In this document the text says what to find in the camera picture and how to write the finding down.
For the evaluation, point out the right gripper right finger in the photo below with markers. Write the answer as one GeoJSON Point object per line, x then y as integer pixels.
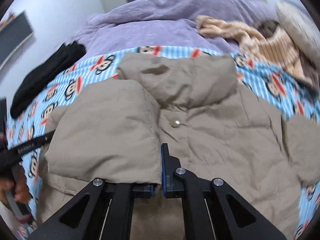
{"type": "Point", "coordinates": [212, 209]}

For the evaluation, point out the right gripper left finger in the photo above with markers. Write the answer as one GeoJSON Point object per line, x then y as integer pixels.
{"type": "Point", "coordinates": [101, 210]}

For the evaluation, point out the beige puffer jacket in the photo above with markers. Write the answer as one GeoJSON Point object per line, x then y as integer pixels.
{"type": "Point", "coordinates": [175, 134]}

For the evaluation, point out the person's left hand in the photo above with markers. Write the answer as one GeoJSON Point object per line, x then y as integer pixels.
{"type": "Point", "coordinates": [22, 194]}

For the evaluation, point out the black folded garment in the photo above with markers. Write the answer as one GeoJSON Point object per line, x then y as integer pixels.
{"type": "Point", "coordinates": [39, 77]}

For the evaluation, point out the tan striped fleece garment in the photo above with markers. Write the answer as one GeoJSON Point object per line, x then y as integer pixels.
{"type": "Point", "coordinates": [265, 41]}

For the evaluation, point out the purple duvet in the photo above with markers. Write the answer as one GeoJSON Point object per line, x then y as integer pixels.
{"type": "Point", "coordinates": [165, 23]}

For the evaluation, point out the cream round pillow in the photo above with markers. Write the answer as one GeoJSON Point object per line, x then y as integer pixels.
{"type": "Point", "coordinates": [300, 28]}

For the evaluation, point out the wall mounted monitor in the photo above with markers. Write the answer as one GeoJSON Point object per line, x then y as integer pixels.
{"type": "Point", "coordinates": [13, 36]}

